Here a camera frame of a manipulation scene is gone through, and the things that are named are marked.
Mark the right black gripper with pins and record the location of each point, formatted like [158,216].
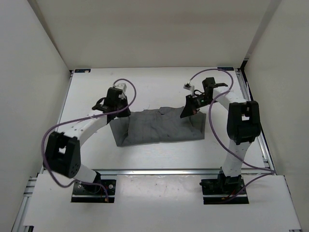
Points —
[190,107]

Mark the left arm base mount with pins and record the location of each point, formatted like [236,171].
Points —
[91,194]

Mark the blue corner label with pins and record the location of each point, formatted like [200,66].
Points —
[82,70]
[226,68]

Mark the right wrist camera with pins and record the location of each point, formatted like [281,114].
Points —
[190,88]

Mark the aluminium left frame rail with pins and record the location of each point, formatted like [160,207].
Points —
[18,225]

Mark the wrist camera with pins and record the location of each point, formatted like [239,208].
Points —
[120,87]
[190,88]

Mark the grey pleated skirt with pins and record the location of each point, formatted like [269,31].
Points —
[162,125]

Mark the aluminium front rail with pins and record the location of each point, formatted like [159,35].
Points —
[158,171]

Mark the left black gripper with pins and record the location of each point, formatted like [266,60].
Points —
[127,112]

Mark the left blue corner label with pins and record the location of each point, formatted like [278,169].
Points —
[82,70]

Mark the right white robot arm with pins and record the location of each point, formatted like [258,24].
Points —
[243,126]

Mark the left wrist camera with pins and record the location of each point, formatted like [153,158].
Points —
[120,87]

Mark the right blue corner label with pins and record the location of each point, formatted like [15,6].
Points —
[226,68]

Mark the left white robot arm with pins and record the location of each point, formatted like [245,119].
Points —
[63,151]

